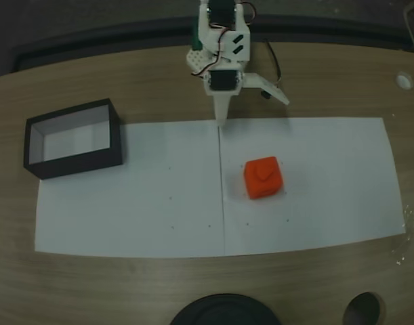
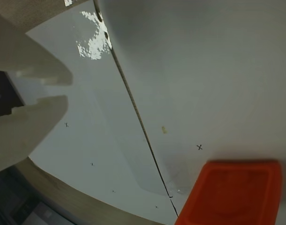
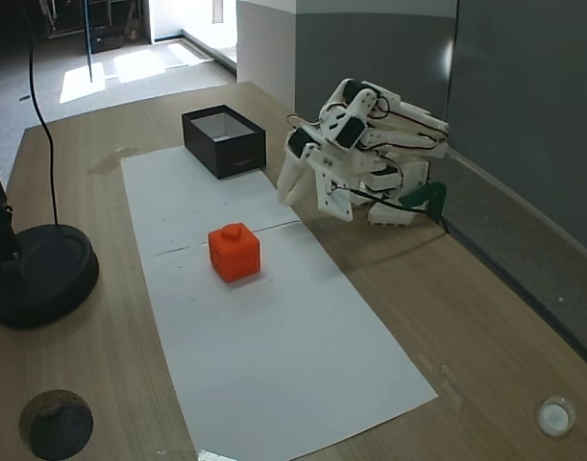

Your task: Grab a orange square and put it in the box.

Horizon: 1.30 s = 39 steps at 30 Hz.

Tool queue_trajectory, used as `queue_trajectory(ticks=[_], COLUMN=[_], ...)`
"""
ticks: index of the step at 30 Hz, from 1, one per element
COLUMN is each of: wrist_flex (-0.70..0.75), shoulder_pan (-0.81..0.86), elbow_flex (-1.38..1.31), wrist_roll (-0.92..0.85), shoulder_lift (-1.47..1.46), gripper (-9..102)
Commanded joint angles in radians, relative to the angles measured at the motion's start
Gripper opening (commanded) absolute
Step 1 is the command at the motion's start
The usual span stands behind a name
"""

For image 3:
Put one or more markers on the orange cube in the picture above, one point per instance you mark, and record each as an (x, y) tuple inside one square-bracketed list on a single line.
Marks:
[(235, 254)]

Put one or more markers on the dark brown open box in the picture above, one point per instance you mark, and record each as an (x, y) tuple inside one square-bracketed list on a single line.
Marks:
[(235, 153)]

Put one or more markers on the green table clamp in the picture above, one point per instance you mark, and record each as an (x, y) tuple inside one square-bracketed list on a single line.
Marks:
[(427, 192)]

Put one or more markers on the white paper sheet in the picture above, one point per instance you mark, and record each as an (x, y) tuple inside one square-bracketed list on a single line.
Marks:
[(274, 360), (178, 201)]

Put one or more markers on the dark thin pole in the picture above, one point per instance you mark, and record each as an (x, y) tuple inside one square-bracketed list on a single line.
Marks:
[(88, 38)]

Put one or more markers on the black round lamp base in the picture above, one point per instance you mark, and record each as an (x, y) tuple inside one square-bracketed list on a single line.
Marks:
[(48, 278)]

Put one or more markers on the small white round cap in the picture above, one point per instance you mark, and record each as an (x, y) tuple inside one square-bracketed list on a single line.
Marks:
[(555, 417)]

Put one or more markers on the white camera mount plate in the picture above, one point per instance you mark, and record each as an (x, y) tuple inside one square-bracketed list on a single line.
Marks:
[(338, 207)]

